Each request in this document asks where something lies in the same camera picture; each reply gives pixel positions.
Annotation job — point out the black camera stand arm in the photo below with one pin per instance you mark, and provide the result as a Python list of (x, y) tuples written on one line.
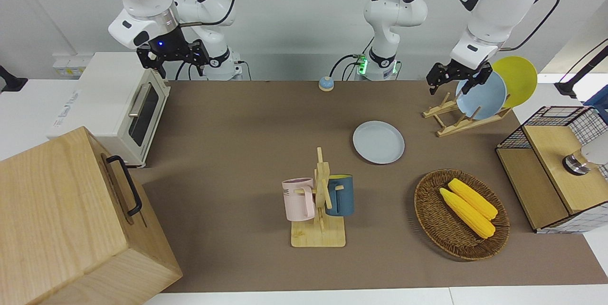
[(570, 87)]

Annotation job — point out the large wooden box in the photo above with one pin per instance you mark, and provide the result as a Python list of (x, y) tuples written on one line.
[(57, 210)]

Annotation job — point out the small blue desk bell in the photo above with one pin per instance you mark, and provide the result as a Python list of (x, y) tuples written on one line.
[(326, 84)]

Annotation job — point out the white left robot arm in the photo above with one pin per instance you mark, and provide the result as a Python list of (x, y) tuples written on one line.
[(489, 5)]

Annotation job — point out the yellow corn cob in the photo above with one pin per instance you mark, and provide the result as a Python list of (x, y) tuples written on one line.
[(472, 198), (465, 214)]

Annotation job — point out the wooden mug tree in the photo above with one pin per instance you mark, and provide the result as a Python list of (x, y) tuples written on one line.
[(318, 236)]

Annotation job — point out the yellow plate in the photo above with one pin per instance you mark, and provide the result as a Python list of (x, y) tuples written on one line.
[(520, 77)]

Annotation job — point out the light blue plate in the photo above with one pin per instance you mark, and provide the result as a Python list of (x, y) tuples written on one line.
[(489, 96)]

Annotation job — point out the gray plate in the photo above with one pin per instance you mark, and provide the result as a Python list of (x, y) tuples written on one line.
[(378, 142)]

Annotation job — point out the brown wicker basket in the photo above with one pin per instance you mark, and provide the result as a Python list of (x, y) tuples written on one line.
[(441, 229)]

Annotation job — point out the chrome and white object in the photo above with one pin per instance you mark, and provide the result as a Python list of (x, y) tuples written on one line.
[(574, 163)]

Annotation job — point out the pink mug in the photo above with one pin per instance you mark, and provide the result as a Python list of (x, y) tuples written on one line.
[(297, 203)]

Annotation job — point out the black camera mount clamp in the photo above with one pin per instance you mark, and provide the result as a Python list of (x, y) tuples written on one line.
[(9, 81)]

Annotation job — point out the dark blue mug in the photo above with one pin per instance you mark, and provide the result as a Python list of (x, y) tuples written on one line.
[(344, 195)]

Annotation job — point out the white toaster oven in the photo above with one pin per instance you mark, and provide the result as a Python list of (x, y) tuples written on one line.
[(95, 96)]

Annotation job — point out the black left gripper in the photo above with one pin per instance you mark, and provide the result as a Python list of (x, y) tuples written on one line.
[(458, 71)]

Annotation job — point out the green lit connector box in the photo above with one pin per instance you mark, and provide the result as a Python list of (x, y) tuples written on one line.
[(363, 65)]

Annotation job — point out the blue object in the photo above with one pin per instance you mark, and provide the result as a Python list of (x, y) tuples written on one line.
[(601, 105)]

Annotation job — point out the wooden plate rack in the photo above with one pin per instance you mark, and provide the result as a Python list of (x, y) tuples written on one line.
[(456, 128)]

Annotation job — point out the white wall outlet strip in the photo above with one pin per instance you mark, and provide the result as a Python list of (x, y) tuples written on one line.
[(66, 66)]

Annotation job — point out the brown table mat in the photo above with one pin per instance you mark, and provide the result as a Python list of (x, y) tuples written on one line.
[(237, 129)]

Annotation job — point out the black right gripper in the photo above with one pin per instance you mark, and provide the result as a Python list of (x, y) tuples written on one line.
[(166, 43)]

